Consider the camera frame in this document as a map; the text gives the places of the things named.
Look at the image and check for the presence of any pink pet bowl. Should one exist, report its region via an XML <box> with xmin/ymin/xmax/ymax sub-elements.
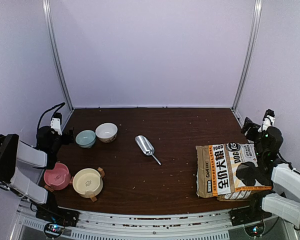
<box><xmin>43</xmin><ymin>162</ymin><xmax>73</xmax><ymax>192</ymax></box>

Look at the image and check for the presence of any dog food bag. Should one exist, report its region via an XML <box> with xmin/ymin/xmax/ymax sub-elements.
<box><xmin>195</xmin><ymin>142</ymin><xmax>273</xmax><ymax>202</ymax></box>

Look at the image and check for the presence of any cream pet bowl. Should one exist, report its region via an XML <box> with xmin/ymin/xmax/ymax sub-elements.
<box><xmin>72</xmin><ymin>167</ymin><xmax>105</xmax><ymax>202</ymax></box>

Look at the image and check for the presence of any metal scoop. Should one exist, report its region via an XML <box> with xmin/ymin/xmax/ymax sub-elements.
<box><xmin>135</xmin><ymin>135</ymin><xmax>162</xmax><ymax>166</ymax></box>

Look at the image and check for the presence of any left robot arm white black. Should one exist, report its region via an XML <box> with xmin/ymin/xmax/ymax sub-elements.
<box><xmin>0</xmin><ymin>126</ymin><xmax>75</xmax><ymax>222</ymax></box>

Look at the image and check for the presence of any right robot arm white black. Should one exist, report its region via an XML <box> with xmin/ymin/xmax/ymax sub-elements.
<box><xmin>241</xmin><ymin>114</ymin><xmax>300</xmax><ymax>231</ymax></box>

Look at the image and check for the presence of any teal ceramic bowl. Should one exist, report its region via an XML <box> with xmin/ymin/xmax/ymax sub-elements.
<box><xmin>75</xmin><ymin>130</ymin><xmax>96</xmax><ymax>149</ymax></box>

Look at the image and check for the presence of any white ceramic bowl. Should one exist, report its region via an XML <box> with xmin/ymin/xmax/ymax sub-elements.
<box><xmin>95</xmin><ymin>122</ymin><xmax>118</xmax><ymax>143</ymax></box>

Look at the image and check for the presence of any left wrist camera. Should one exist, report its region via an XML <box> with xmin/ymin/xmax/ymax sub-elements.
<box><xmin>50</xmin><ymin>112</ymin><xmax>62</xmax><ymax>136</ymax></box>

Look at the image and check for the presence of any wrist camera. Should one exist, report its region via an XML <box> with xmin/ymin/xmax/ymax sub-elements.
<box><xmin>257</xmin><ymin>109</ymin><xmax>276</xmax><ymax>133</ymax></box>
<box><xmin>50</xmin><ymin>112</ymin><xmax>62</xmax><ymax>136</ymax></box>

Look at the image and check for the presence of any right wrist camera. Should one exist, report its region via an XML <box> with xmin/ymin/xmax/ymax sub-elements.
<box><xmin>257</xmin><ymin>109</ymin><xmax>276</xmax><ymax>133</ymax></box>

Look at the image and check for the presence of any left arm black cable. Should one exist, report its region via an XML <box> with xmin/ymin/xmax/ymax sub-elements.
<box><xmin>36</xmin><ymin>102</ymin><xmax>66</xmax><ymax>133</ymax></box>

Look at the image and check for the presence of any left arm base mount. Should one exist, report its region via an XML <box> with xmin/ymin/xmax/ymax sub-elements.
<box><xmin>35</xmin><ymin>207</ymin><xmax>80</xmax><ymax>227</ymax></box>

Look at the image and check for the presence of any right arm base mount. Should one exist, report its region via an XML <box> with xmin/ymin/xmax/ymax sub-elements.
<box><xmin>228</xmin><ymin>207</ymin><xmax>272</xmax><ymax>226</ymax></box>

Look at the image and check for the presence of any front aluminium rail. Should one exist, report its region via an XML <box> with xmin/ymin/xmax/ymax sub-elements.
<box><xmin>14</xmin><ymin>199</ymin><xmax>298</xmax><ymax>240</ymax></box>

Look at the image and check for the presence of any right aluminium frame post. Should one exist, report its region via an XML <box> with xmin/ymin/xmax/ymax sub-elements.
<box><xmin>231</xmin><ymin>0</ymin><xmax>263</xmax><ymax>113</ymax></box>

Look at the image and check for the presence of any aluminium frame post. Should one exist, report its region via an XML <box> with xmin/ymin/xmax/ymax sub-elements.
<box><xmin>42</xmin><ymin>0</ymin><xmax>74</xmax><ymax>112</ymax></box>
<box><xmin>231</xmin><ymin>0</ymin><xmax>263</xmax><ymax>113</ymax></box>

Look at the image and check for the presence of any left aluminium frame post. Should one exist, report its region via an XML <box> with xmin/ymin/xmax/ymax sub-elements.
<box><xmin>42</xmin><ymin>0</ymin><xmax>74</xmax><ymax>112</ymax></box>

